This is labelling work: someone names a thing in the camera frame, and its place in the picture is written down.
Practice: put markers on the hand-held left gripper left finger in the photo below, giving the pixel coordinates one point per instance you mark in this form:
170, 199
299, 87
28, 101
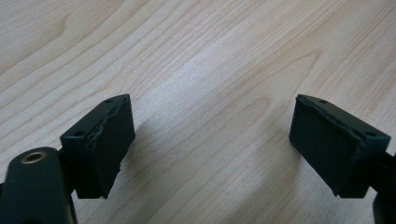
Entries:
102, 146

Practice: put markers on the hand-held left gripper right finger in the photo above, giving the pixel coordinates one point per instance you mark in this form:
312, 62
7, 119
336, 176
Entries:
333, 149

